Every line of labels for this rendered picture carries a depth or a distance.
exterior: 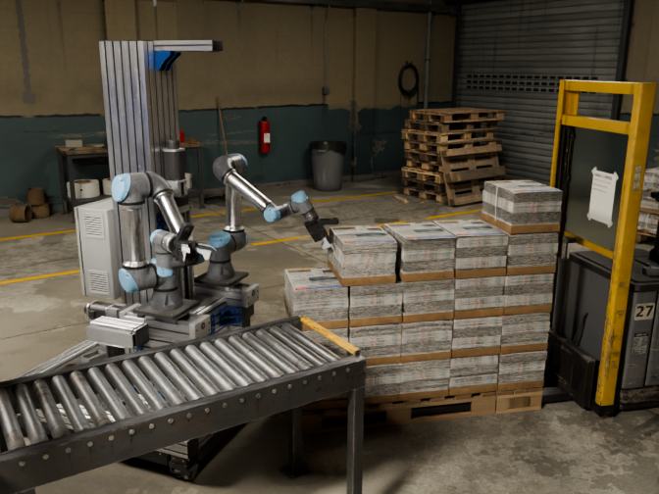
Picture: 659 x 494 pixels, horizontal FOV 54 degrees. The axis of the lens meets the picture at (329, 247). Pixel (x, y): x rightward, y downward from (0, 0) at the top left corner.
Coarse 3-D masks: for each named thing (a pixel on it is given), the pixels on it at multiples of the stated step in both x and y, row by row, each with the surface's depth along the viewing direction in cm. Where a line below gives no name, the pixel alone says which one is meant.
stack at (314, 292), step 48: (288, 288) 352; (336, 288) 333; (384, 288) 339; (432, 288) 346; (480, 288) 352; (384, 336) 346; (432, 336) 352; (480, 336) 359; (384, 384) 354; (432, 384) 361; (480, 384) 367
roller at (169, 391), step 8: (144, 360) 257; (144, 368) 253; (152, 368) 250; (152, 376) 246; (160, 376) 243; (160, 384) 239; (168, 384) 237; (168, 392) 233; (176, 392) 231; (168, 400) 231; (176, 400) 227; (184, 400) 226
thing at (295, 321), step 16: (288, 320) 298; (208, 336) 279; (224, 336) 279; (240, 336) 284; (144, 352) 264; (64, 368) 250; (80, 368) 250; (0, 384) 236; (16, 384) 237; (48, 384) 243; (112, 384) 257; (32, 400) 241
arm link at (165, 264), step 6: (156, 252) 271; (156, 258) 273; (162, 258) 271; (168, 258) 271; (174, 258) 274; (156, 264) 274; (162, 264) 271; (168, 264) 272; (174, 264) 274; (180, 264) 276; (162, 270) 272; (168, 270) 272; (174, 270) 275; (162, 276) 274; (168, 276) 274
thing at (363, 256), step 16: (352, 240) 332; (368, 240) 333; (384, 240) 334; (336, 256) 344; (352, 256) 330; (368, 256) 332; (384, 256) 335; (352, 272) 333; (368, 272) 335; (384, 272) 336
